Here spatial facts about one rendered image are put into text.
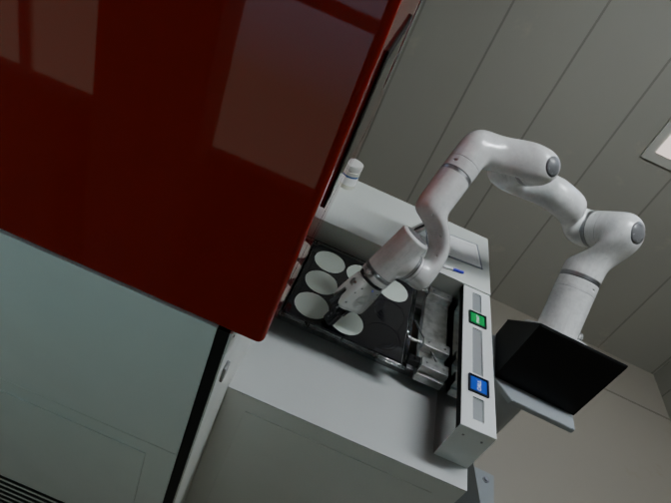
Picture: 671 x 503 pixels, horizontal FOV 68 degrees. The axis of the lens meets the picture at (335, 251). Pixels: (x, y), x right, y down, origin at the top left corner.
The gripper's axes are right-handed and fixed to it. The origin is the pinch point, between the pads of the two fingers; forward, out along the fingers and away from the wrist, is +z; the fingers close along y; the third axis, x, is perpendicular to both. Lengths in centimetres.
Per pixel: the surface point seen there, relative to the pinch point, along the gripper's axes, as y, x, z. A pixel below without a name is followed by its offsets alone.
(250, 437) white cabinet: -8.6, -16.0, 32.3
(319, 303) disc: 0.8, 6.9, 2.4
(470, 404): 19.0, -34.0, -12.8
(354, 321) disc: 8.3, -0.6, -1.2
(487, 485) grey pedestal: 131, -30, 39
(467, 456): 22.5, -42.2, -3.7
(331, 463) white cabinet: 4.9, -29.1, 21.9
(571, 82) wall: 134, 100, -115
